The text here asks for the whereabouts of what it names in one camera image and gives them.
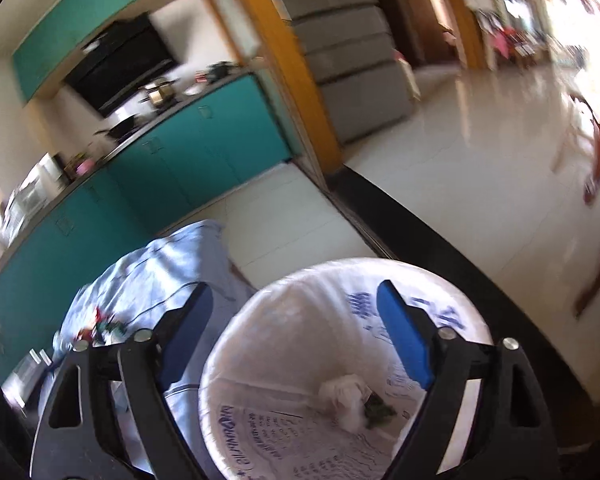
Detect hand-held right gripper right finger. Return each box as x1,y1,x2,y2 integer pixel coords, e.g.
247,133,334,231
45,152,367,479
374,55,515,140
376,280,563,480

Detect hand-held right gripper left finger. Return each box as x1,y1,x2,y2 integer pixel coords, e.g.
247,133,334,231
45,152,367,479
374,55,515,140
30,284,215,480

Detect white bag-lined trash bin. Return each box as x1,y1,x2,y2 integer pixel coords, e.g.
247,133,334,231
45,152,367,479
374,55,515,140
199,257,497,480

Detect light blue checked cloth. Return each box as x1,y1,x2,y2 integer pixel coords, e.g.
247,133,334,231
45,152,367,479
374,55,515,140
37,220,261,466

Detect small dark green wrapper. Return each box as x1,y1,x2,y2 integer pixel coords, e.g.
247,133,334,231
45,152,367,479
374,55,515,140
362,392,398,423

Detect crumpled white tissue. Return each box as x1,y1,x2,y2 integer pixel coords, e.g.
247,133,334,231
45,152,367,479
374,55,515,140
319,374,373,433

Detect red yellow snack packet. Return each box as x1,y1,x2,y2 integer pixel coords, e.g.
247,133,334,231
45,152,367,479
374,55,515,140
81,305,110,342

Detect teal lower kitchen cabinets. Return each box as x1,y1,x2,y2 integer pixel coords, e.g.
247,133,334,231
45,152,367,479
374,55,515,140
0,72,295,388

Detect teal kitchen cabinets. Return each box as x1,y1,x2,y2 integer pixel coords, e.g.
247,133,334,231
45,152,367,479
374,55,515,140
11,0,216,105
0,72,295,388

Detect white countertop appliance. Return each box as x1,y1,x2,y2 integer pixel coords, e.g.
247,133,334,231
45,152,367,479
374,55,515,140
21,154,67,212

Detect white dish rack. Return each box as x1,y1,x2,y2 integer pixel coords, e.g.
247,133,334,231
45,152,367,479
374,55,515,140
0,192,28,247

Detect black wok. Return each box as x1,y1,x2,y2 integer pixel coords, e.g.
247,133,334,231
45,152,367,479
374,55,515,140
94,114,142,142

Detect steel cooking pot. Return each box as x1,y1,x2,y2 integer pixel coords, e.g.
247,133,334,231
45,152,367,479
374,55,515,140
139,77,177,109

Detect black lidded pot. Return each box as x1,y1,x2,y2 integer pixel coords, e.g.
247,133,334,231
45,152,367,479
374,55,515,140
207,61,239,81

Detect black range hood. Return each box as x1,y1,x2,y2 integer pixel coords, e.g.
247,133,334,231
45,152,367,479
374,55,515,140
62,12,181,120

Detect teal upper kitchen cabinets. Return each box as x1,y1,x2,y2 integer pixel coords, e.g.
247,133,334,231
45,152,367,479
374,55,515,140
11,0,216,105

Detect wooden glass door frame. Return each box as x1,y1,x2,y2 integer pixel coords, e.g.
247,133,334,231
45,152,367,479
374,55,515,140
205,0,344,177

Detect wooden doorway frame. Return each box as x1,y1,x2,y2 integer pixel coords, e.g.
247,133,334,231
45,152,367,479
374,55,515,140
430,0,487,72

